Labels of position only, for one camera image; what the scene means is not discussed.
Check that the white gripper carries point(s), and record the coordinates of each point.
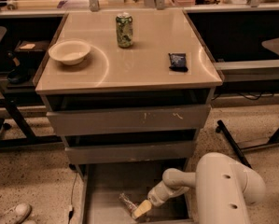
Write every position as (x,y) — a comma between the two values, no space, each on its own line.
(157,195)

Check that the clear plastic water bottle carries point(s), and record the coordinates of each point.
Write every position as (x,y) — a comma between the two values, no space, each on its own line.
(130,206)

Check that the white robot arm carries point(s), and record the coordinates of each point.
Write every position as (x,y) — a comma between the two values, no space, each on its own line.
(224,189)

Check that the grey open bottom drawer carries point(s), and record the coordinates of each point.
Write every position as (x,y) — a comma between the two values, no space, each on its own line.
(103,183)

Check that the grey middle drawer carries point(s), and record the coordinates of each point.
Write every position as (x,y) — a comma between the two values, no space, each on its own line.
(124,147)

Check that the grey top drawer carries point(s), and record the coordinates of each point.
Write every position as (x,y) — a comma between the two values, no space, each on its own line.
(130,112)

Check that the grey drawer cabinet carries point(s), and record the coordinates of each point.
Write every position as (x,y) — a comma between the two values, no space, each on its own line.
(145,66)

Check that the white sneaker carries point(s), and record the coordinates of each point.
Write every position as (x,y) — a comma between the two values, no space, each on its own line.
(16,214)

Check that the dark blue snack packet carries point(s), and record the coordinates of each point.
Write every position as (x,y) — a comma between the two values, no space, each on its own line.
(178,62)

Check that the black wheeled stand base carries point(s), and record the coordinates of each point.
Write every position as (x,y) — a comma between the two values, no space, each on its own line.
(239,148)

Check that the white bowl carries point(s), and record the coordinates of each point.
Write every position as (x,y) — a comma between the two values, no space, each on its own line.
(70,52)

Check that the green soda can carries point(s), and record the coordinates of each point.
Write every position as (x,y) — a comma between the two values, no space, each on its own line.
(124,29)

